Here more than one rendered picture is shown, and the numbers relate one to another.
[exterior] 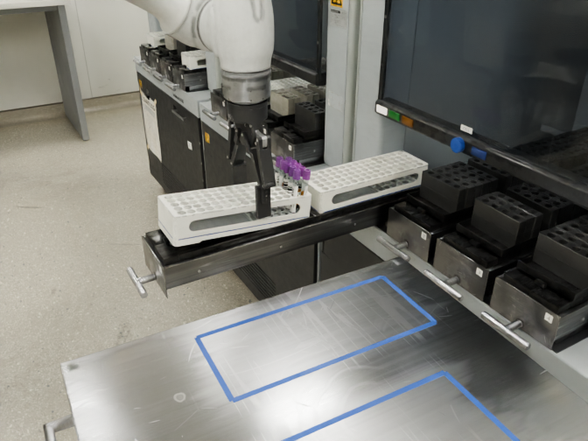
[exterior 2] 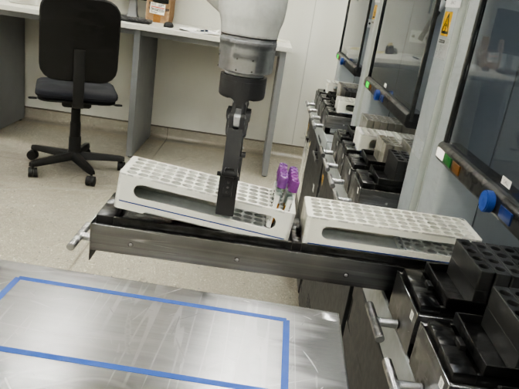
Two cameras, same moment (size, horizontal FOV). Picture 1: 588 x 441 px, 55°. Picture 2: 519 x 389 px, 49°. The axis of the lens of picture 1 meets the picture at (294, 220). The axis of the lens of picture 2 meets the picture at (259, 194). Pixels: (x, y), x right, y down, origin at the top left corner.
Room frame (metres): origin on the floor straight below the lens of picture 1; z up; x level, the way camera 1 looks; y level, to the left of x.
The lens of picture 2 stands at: (0.24, -0.40, 1.20)
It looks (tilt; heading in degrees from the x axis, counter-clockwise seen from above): 19 degrees down; 29
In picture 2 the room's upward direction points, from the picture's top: 9 degrees clockwise
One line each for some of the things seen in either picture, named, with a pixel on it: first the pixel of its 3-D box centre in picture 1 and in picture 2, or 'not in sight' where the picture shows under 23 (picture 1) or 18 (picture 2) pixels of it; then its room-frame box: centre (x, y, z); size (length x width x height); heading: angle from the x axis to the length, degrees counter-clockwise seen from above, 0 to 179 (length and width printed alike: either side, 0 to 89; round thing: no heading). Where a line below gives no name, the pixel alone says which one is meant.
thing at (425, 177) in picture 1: (442, 192); (469, 272); (1.08, -0.32, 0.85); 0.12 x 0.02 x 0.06; 31
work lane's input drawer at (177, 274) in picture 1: (295, 221); (280, 247); (1.08, 0.00, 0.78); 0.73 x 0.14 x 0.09; 120
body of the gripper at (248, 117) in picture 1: (248, 122); (240, 101); (1.03, 0.09, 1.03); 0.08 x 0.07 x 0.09; 30
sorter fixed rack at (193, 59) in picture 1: (220, 58); (374, 111); (2.36, 0.31, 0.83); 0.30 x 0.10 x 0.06; 120
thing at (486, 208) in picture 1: (497, 222); (510, 329); (0.95, -0.39, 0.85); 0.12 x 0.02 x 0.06; 29
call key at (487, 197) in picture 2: (458, 144); (486, 201); (1.03, -0.32, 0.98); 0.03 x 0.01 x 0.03; 30
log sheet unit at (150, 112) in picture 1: (149, 124); (300, 167); (2.68, 0.72, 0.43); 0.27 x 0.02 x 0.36; 30
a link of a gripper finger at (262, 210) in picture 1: (262, 200); (226, 194); (0.98, 0.06, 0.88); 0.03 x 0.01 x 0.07; 120
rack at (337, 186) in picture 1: (363, 182); (386, 233); (1.17, -0.16, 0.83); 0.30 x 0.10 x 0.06; 120
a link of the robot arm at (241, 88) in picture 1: (246, 83); (246, 55); (1.03, 0.09, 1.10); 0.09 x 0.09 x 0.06
